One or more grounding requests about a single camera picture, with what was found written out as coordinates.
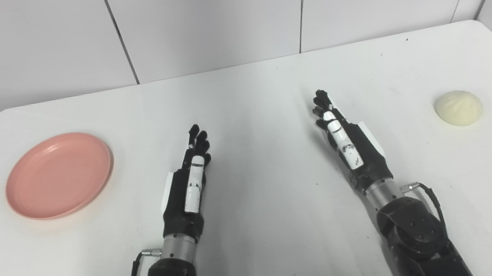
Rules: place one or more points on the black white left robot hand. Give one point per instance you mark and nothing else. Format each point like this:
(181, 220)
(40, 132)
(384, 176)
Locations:
(180, 195)

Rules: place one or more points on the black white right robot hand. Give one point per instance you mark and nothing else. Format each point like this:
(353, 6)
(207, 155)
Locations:
(365, 152)

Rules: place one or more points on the cream steamed bun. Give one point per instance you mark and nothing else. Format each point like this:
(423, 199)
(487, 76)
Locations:
(458, 108)

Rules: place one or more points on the pink round plate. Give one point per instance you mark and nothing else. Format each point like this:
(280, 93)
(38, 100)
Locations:
(58, 176)

